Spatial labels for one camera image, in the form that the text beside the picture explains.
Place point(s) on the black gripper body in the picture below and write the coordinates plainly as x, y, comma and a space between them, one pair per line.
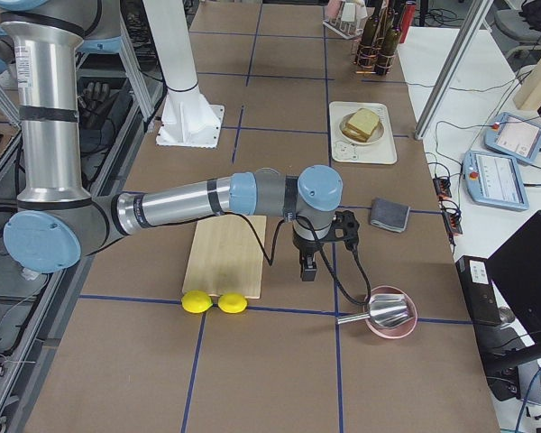
306, 247

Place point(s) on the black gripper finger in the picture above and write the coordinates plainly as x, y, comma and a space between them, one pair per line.
303, 268
311, 267

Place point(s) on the bread slice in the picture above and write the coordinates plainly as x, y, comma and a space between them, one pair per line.
357, 135
363, 121

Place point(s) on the white round plate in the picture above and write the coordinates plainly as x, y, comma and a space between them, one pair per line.
347, 117

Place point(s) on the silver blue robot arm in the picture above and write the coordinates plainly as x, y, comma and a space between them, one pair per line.
58, 222

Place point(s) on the white bear tray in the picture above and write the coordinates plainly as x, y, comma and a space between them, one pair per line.
381, 152

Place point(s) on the wooden cutting board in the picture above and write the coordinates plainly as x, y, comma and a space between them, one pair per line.
225, 256

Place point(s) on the yellow lemon half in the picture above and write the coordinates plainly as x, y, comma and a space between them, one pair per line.
196, 301
232, 303

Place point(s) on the grey folded cloth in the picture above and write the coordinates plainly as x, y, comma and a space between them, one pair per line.
389, 215

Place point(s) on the metal scoop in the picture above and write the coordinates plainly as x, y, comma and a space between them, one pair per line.
383, 311

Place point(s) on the pink bowl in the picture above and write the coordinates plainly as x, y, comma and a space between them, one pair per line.
402, 330

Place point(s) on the black orange adapter boxes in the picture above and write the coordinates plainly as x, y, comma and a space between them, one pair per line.
450, 211

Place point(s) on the black computer box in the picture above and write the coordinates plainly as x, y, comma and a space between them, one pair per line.
478, 291

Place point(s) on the teach pendant near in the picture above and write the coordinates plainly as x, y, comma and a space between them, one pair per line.
494, 180

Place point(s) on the teach pendant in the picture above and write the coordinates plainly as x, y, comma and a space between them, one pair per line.
494, 180
514, 136

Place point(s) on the black laptop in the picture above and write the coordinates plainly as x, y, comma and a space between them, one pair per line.
515, 269

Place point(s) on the dark wine bottle upper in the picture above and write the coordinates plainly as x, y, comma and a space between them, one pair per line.
368, 34

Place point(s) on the dark wine bottle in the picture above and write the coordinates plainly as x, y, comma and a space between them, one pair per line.
391, 38
368, 34

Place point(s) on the dark wine bottle lower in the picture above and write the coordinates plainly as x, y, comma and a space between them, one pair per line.
391, 38

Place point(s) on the teach pendant far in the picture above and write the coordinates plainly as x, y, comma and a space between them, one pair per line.
514, 136

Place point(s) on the office chair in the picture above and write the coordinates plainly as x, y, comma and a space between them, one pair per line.
522, 26

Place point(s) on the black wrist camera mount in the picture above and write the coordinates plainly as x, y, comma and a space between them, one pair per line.
344, 228

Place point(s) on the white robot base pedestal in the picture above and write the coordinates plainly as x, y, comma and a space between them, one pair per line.
187, 118

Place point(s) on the copper wire bottle rack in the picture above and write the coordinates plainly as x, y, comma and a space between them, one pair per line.
373, 59

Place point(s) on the aluminium frame post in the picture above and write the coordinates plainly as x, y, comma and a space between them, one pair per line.
463, 41

